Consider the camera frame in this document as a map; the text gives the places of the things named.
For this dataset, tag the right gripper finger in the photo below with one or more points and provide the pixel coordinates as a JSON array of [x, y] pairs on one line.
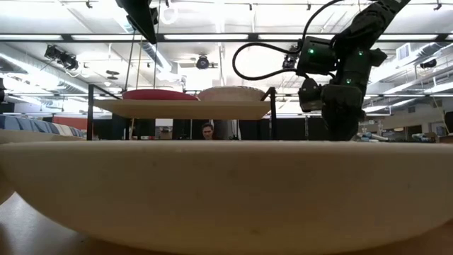
[[335, 127], [352, 125]]

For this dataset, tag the red plate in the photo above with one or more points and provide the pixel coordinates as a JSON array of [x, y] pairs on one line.
[[159, 95]]

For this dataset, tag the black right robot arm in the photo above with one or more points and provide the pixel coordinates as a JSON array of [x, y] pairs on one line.
[[371, 21]]

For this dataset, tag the wooden shelf rack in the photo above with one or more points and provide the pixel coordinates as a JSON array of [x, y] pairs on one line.
[[273, 122]]

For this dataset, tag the wooden shelf board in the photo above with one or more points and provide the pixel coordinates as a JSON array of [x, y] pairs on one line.
[[184, 109]]

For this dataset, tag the light blue bundle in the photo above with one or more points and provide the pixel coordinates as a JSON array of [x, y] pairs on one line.
[[371, 137]]

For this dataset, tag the round ceiling fixture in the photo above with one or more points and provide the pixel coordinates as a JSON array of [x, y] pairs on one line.
[[112, 75]]

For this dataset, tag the round black ceiling spotlight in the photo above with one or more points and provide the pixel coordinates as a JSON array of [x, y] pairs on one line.
[[202, 62]]

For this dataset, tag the black ceiling light cluster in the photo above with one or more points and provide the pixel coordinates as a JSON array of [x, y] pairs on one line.
[[62, 58]]

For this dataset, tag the black ceiling device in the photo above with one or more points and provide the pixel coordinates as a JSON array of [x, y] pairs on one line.
[[428, 63]]

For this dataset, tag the dark monitor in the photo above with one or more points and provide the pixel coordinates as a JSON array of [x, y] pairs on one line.
[[448, 122]]

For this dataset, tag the orange partition panel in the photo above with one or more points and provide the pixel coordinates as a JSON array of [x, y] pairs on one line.
[[70, 122]]

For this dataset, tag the person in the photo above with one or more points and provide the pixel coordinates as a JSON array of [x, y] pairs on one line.
[[207, 131]]

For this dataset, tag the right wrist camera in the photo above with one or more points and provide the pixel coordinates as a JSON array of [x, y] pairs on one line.
[[309, 95]]

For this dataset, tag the black partition wall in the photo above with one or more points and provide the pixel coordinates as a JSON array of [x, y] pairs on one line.
[[293, 129]]

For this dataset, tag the black overhead camera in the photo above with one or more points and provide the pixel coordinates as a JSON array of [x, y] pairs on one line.
[[288, 60]]

